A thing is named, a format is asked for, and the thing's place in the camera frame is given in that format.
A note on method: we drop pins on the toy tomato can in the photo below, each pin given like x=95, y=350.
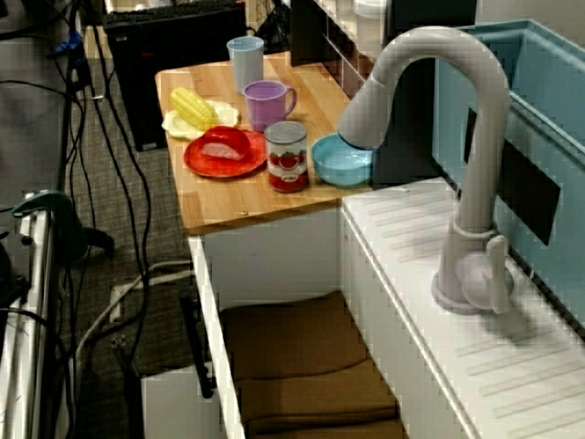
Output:
x=288, y=160

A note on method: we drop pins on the blue plastic bowl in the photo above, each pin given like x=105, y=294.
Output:
x=338, y=169

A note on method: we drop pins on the yellow toy corn cob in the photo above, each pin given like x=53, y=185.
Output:
x=192, y=107

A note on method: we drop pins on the red round plate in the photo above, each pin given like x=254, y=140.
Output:
x=219, y=169

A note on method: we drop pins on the red bowl with food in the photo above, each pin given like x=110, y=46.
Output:
x=224, y=137

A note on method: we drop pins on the purple plastic mug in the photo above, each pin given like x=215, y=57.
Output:
x=262, y=112

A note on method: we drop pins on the cream flower-shaped plate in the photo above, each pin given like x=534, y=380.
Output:
x=225, y=113

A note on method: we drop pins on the white toy sink unit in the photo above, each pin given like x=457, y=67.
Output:
x=411, y=274

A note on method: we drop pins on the tiled toy kitchen backsplash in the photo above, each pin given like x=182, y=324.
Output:
x=347, y=73

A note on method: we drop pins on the light blue plastic cup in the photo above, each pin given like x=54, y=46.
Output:
x=247, y=64

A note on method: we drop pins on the black flat board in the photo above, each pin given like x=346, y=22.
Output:
x=308, y=32

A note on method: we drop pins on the grey toy faucet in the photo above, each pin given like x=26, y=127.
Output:
x=480, y=183

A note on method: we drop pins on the white jar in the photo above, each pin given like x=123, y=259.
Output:
x=370, y=7

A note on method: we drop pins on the dark green clamp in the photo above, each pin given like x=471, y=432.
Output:
x=64, y=215

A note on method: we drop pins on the blue plug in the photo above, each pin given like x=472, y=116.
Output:
x=68, y=43

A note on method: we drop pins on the blue plastic bin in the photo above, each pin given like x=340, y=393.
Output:
x=548, y=91

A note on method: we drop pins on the silver metal frame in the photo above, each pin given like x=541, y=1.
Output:
x=36, y=274

